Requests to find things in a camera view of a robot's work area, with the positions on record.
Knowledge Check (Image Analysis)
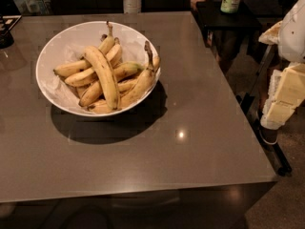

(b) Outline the white ceramic bowl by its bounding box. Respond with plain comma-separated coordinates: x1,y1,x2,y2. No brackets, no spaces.
36,21,161,117

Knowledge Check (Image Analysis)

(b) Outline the long yellow top banana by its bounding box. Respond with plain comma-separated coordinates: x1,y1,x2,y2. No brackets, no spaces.
84,46,120,110

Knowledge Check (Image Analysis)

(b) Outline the upper banana with long stem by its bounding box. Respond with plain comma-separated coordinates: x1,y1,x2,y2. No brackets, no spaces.
98,21,115,54

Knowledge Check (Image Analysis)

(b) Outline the right banana with dark stem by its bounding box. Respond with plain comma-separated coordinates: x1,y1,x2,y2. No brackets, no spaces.
121,41,155,109

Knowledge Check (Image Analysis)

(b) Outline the black object at left edge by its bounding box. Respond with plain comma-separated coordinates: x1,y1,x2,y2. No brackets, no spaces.
0,14,21,49

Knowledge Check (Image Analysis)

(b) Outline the bottom spotted banana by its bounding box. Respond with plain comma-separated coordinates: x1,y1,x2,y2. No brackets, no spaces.
87,99,112,115

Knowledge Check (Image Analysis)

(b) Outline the yellow banana at left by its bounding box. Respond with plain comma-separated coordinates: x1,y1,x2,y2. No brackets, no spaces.
53,59,91,77

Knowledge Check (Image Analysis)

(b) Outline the black side table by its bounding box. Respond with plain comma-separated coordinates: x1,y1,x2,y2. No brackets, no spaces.
193,1,261,48

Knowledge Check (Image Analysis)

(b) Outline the lower left short banana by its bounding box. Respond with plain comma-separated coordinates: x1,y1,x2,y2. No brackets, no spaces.
79,80,103,107

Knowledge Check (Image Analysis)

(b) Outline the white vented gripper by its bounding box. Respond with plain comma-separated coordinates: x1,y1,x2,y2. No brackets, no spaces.
258,0,305,130

